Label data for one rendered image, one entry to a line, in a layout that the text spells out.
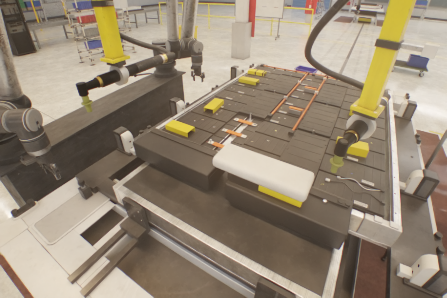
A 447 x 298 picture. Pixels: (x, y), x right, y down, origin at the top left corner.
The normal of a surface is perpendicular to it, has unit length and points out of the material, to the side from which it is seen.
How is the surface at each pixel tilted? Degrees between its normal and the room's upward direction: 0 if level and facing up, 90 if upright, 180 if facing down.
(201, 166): 0
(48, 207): 0
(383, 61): 90
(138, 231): 0
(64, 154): 90
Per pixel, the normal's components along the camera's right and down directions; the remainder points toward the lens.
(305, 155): 0.00, -0.84
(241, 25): -0.52, 0.46
